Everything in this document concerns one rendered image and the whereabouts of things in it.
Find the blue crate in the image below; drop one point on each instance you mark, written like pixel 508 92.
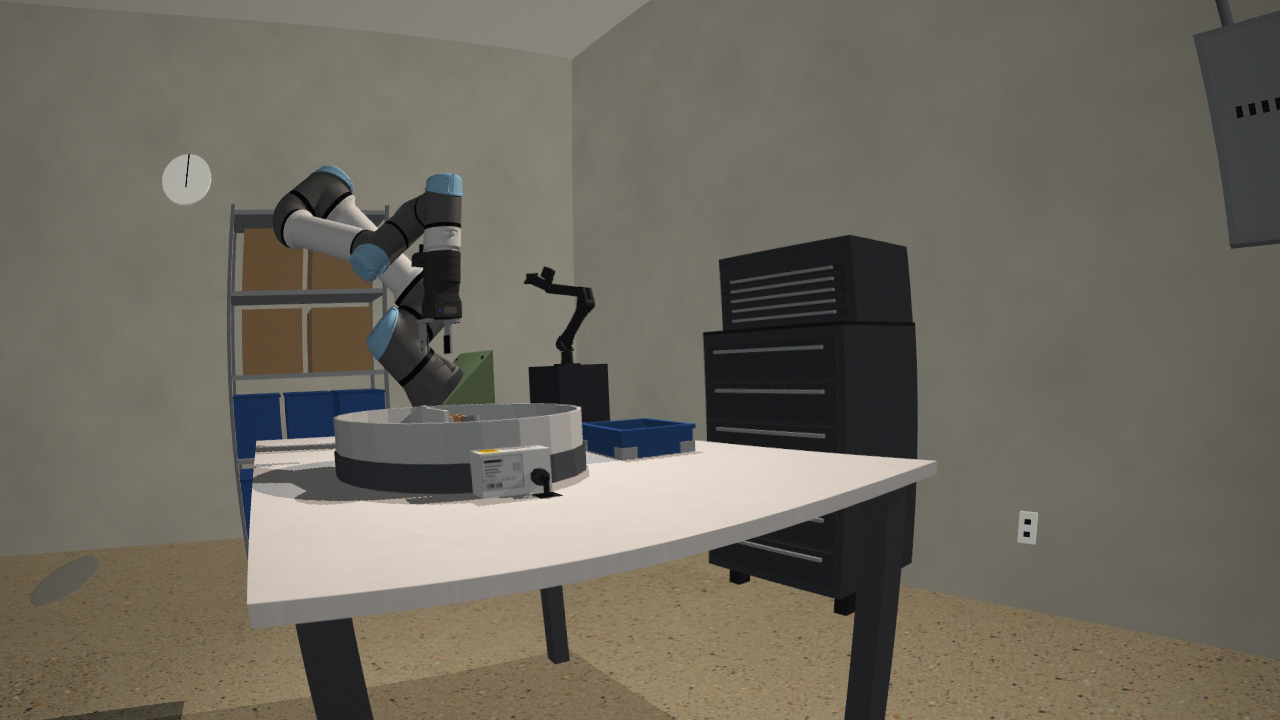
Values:
pixel 646 437

